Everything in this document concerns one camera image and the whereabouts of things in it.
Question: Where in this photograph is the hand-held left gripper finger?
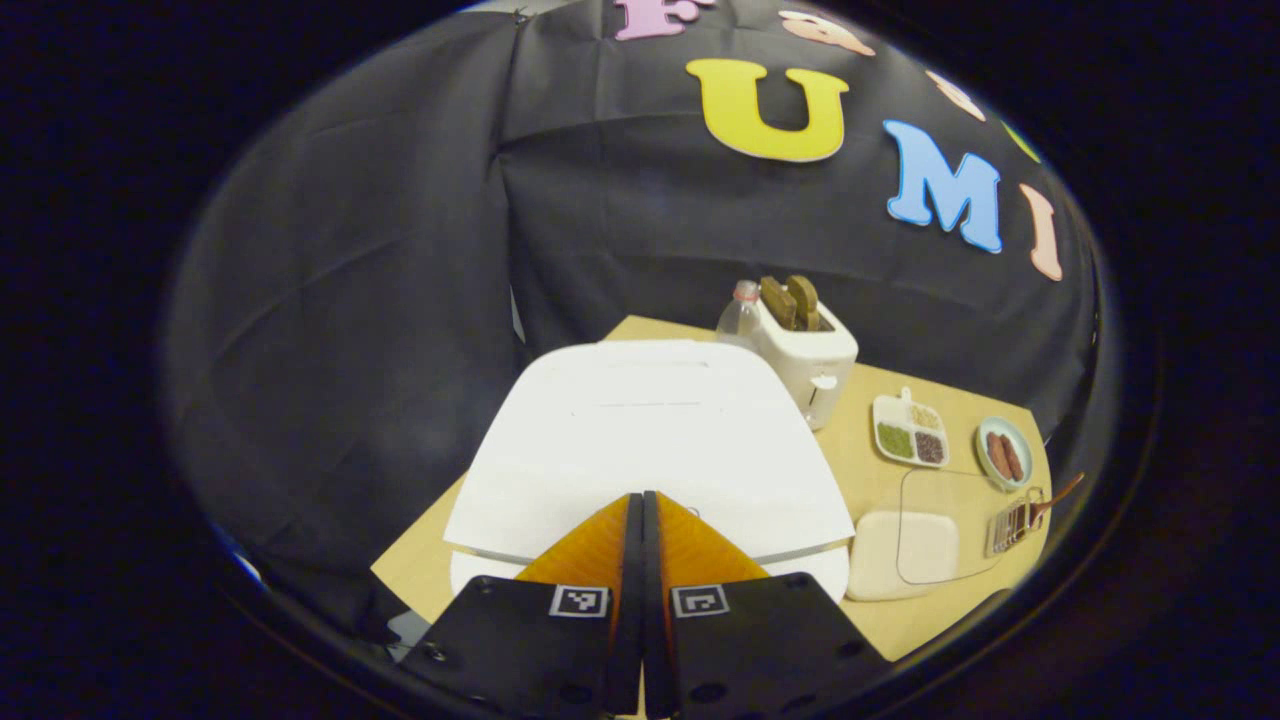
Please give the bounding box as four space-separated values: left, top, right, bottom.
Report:
400 492 644 720
643 490 891 720

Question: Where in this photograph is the white rice cooker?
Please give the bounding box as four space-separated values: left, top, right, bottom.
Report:
443 340 857 603

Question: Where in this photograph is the black backdrop cloth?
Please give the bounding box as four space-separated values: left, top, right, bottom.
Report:
165 0 1116 641

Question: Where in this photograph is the clear rice container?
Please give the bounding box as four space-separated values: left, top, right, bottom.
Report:
845 468 1013 603

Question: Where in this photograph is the pale green plate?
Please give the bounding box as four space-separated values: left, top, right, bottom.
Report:
975 416 1034 492

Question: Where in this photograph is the brown wooden spoon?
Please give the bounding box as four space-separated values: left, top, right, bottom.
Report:
1030 473 1087 522

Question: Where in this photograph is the clear plastic water bottle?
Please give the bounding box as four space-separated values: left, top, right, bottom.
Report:
715 280 764 353

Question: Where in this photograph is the white divided grain dish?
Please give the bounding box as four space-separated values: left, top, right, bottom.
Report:
872 388 950 469

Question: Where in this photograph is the brown bread slice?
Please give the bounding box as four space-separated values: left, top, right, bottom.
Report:
786 275 824 332
760 276 799 332

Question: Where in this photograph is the white toaster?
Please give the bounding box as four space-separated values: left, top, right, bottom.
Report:
752 290 859 431

